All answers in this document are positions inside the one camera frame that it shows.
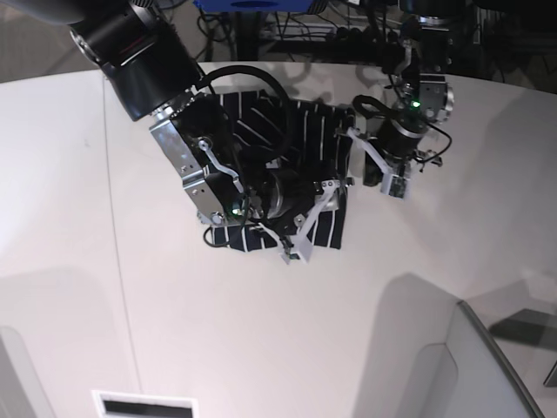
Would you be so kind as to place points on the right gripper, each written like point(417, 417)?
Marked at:
point(302, 210)

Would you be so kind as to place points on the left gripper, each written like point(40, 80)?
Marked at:
point(391, 150)

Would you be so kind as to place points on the navy white striped t-shirt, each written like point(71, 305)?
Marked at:
point(258, 119)

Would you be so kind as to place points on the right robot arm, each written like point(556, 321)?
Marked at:
point(263, 170)

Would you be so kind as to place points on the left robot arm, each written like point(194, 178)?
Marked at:
point(414, 58)

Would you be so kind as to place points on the red lit power strip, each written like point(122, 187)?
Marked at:
point(319, 33)

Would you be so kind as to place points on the grey partition panel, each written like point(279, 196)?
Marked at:
point(429, 355)

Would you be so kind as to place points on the white slotted box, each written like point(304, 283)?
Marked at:
point(115, 404)

